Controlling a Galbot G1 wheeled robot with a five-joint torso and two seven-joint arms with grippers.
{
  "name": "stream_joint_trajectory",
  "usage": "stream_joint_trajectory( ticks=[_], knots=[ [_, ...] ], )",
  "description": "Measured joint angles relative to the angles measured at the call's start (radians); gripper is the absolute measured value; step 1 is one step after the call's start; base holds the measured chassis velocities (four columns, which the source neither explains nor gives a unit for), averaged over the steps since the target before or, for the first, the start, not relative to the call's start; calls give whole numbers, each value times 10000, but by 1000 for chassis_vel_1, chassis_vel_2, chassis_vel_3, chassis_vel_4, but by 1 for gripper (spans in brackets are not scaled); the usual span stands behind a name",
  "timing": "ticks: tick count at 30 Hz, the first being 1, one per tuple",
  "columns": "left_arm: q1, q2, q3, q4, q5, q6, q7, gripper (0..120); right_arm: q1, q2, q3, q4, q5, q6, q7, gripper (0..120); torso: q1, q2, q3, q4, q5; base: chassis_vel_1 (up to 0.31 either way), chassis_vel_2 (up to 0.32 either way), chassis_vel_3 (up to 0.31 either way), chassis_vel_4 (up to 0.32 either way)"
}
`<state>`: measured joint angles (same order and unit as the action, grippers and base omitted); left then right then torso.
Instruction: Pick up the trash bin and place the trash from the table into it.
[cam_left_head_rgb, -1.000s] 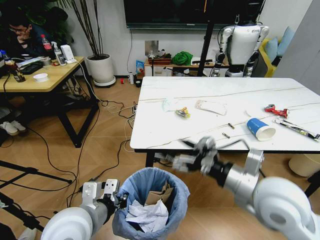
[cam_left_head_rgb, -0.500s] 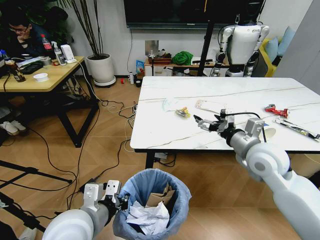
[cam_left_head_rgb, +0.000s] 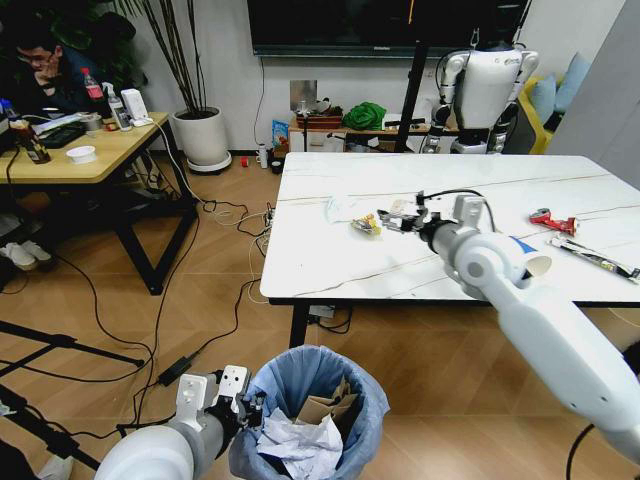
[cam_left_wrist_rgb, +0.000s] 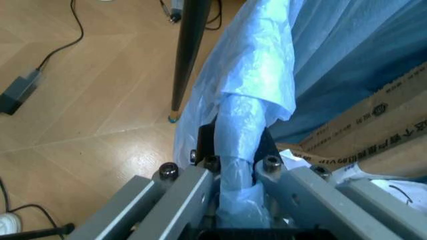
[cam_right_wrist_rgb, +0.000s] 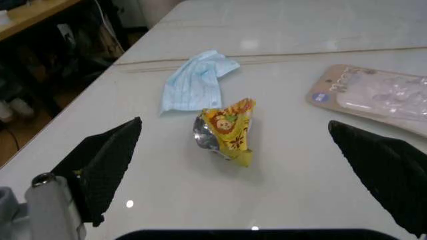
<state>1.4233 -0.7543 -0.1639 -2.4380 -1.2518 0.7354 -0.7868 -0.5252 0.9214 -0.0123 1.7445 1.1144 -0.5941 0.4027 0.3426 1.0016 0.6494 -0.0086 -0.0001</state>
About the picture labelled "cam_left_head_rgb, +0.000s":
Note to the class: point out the black television screen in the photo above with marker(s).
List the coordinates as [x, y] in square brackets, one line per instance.
[375, 22]

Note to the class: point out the blue snack bag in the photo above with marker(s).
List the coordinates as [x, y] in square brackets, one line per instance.
[280, 134]

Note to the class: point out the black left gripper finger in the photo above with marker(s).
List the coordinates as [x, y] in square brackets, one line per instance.
[257, 401]
[251, 423]

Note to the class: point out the black power adapter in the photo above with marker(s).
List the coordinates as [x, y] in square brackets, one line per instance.
[176, 371]

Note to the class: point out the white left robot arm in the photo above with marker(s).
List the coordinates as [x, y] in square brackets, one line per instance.
[150, 455]

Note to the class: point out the brown glass bottle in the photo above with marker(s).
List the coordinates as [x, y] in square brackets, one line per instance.
[34, 147]

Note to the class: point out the white box device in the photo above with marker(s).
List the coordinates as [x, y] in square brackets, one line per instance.
[134, 104]

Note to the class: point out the crumpled white paper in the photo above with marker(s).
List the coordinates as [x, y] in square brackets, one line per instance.
[300, 445]

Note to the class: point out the trash bin with blue bag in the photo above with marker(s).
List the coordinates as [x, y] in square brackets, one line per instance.
[361, 425]

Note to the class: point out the small white bottle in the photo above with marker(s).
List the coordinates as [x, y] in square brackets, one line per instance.
[263, 157]

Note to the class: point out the white marble table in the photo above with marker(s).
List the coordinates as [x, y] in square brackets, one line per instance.
[400, 285]

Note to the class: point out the light blue cushion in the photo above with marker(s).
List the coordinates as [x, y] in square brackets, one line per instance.
[572, 82]
[543, 97]

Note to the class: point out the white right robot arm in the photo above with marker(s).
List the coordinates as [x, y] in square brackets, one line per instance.
[550, 330]

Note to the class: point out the red tape roll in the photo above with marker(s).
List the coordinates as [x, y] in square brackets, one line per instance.
[244, 161]

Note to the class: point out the wooden box with clutter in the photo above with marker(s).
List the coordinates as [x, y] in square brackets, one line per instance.
[319, 121]

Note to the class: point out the person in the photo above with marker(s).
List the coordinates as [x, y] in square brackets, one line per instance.
[45, 75]

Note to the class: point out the red label drink bottle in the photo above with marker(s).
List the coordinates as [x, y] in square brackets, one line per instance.
[93, 90]

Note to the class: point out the white shoe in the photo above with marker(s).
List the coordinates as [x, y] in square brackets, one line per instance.
[39, 250]
[17, 255]

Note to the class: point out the white humanoid robot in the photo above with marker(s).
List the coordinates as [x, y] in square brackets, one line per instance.
[487, 90]

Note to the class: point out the low wooden bench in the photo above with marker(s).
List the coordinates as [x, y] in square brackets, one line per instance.
[360, 135]

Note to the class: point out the silver metal sheet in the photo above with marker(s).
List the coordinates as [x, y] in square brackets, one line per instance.
[303, 92]

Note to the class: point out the clear plastic bag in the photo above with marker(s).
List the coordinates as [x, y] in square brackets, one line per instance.
[340, 207]

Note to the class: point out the yellow sofa chair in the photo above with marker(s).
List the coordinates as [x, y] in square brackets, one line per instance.
[532, 135]

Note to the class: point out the crushed red can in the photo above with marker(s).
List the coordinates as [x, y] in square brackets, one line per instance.
[552, 221]

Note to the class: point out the green cloth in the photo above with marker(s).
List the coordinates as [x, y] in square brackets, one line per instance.
[365, 116]

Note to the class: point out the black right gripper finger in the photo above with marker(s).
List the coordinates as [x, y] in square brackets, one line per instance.
[400, 216]
[404, 228]

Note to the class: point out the silver tape roll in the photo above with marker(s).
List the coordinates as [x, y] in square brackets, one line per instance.
[91, 121]

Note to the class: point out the brown cardboard pieces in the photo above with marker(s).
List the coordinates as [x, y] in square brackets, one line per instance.
[320, 407]

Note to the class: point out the white spray bottle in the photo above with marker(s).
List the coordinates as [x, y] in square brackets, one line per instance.
[118, 110]

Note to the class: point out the yellow snack wrapper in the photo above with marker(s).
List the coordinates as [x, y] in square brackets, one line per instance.
[366, 225]

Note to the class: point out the black tripod legs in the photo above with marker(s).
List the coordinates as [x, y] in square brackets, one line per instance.
[60, 342]

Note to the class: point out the white blue paper cup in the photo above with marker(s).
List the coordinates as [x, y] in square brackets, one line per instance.
[541, 267]

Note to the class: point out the long silver wrapper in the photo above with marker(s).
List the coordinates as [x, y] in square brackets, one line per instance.
[595, 256]

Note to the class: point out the black stand pole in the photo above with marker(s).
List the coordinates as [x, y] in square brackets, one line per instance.
[414, 95]

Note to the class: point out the large leaf green plant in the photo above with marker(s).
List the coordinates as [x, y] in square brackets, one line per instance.
[100, 25]

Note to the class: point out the black keyboard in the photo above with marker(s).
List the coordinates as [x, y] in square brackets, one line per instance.
[62, 136]

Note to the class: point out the white round bowl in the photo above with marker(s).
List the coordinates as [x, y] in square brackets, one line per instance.
[81, 155]

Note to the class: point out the tall thin stem plant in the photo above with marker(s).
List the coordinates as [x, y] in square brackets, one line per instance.
[185, 60]

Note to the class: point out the white plant pot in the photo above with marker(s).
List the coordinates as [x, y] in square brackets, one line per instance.
[200, 140]

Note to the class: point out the wooden desk with black legs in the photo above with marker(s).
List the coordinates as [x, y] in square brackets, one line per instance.
[115, 150]

